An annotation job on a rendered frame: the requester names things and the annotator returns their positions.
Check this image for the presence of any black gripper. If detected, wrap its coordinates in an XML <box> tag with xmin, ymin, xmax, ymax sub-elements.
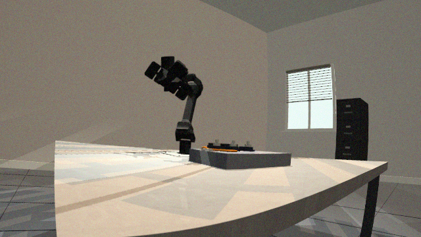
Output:
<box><xmin>145</xmin><ymin>61</ymin><xmax>192</xmax><ymax>100</ymax></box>

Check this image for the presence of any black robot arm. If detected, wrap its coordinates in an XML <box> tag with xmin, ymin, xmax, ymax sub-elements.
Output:
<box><xmin>161</xmin><ymin>56</ymin><xmax>203</xmax><ymax>155</ymax></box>

